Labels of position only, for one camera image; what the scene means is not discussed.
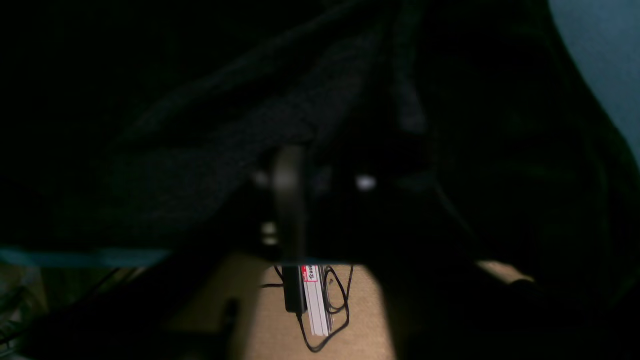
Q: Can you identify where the black T-shirt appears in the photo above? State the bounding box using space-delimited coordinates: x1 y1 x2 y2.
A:
1 0 639 265

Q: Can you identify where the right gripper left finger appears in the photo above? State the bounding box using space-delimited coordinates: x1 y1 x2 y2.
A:
20 251 261 360

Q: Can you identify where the white power strip on floor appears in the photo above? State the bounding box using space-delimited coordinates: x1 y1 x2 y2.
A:
301 264 333 337

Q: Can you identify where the blue table cloth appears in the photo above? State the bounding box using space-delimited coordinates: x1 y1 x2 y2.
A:
549 0 640 158

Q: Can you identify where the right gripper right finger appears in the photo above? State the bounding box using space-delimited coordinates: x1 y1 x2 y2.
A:
370 193 639 360

